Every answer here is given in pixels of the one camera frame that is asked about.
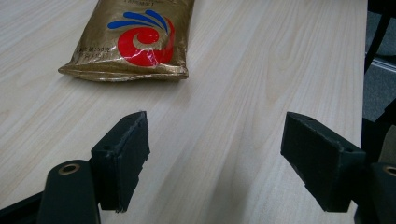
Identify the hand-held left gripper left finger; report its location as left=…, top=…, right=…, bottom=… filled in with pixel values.
left=90, top=110, right=151, bottom=214

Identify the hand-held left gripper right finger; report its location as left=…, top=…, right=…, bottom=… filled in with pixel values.
left=280, top=111, right=368, bottom=213

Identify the gold foil snack bag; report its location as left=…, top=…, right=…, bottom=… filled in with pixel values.
left=58, top=0, right=196, bottom=83

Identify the black metal stand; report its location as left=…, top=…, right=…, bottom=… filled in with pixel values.
left=363, top=0, right=396, bottom=75

